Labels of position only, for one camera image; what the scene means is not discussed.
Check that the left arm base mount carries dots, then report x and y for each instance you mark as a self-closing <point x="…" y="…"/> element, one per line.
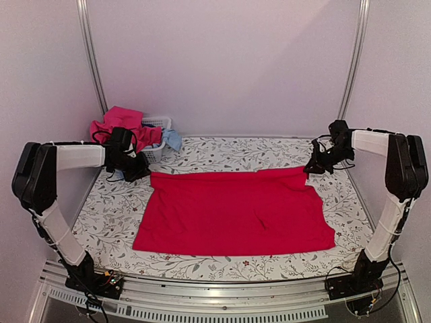
<point x="84" y="278"/>

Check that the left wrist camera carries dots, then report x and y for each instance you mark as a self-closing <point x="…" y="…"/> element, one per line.
<point x="131" y="152"/>

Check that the white plastic laundry basket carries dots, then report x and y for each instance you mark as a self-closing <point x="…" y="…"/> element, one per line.
<point x="154" y="151"/>

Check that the front aluminium rail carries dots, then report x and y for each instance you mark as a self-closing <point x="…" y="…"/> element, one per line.
<point x="157" y="299"/>

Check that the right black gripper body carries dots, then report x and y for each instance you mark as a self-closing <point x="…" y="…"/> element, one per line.
<point x="336" y="156"/>

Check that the pink garment in basket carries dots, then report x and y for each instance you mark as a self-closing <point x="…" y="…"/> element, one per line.
<point x="120" y="121"/>

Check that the red t-shirt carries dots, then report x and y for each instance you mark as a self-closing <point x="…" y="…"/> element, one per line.
<point x="263" y="213"/>

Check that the light blue cloth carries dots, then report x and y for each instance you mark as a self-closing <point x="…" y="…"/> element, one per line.
<point x="173" y="139"/>

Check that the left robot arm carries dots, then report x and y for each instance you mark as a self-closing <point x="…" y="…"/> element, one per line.
<point x="35" y="182"/>

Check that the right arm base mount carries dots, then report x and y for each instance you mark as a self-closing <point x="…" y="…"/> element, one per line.
<point x="366" y="277"/>

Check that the dark blue garment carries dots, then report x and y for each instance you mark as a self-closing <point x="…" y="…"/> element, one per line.
<point x="151" y="126"/>

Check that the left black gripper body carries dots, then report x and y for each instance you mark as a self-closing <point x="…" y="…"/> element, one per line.
<point x="131" y="168"/>

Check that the right aluminium frame post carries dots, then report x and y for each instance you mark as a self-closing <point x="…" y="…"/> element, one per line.
<point x="359" y="38"/>

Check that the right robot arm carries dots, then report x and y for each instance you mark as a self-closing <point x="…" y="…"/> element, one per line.
<point x="406" y="174"/>

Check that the floral tablecloth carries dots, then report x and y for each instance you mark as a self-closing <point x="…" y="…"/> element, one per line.
<point x="109" y="219"/>

